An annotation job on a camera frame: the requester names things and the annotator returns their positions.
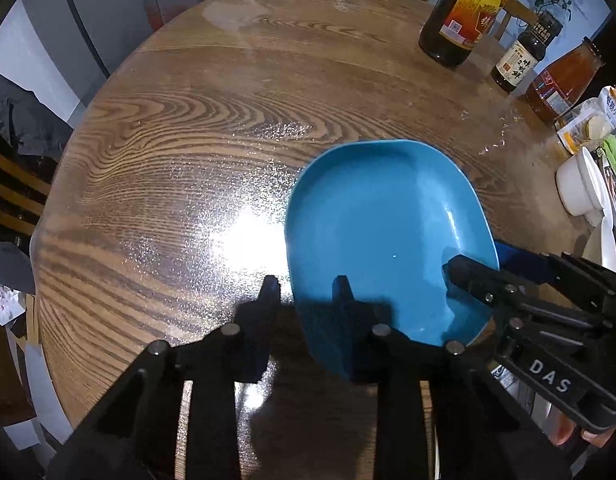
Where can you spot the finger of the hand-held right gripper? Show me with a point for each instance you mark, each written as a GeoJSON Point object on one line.
{"type": "Point", "coordinates": [468, 272]}
{"type": "Point", "coordinates": [523, 262]}

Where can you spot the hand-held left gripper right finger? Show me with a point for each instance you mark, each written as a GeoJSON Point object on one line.
{"type": "Point", "coordinates": [344, 300]}

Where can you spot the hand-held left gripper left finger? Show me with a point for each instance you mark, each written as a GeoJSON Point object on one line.
{"type": "Point", "coordinates": [268, 305]}

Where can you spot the blue plate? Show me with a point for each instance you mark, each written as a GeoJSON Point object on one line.
{"type": "Point", "coordinates": [383, 220]}

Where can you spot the white bowl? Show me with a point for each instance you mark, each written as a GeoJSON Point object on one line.
{"type": "Point", "coordinates": [578, 182]}

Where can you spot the white plate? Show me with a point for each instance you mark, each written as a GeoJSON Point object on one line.
{"type": "Point", "coordinates": [605, 245]}

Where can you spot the flour bag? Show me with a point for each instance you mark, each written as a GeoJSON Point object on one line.
{"type": "Point", "coordinates": [588, 127]}

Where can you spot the red sauce bottle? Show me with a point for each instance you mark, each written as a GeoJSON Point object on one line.
{"type": "Point", "coordinates": [563, 85]}

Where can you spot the small dark sauce bottle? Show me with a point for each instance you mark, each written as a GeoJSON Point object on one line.
{"type": "Point", "coordinates": [518, 60]}

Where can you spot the large soy sauce bottle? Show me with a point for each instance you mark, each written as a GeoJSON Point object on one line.
{"type": "Point", "coordinates": [463, 15]}

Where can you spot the green vine plant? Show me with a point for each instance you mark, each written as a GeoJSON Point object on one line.
{"type": "Point", "coordinates": [555, 5]}

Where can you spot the printed paper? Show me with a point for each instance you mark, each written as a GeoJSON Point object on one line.
{"type": "Point", "coordinates": [8, 305]}

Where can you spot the dark cloth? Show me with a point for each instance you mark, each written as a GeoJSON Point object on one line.
{"type": "Point", "coordinates": [23, 120]}

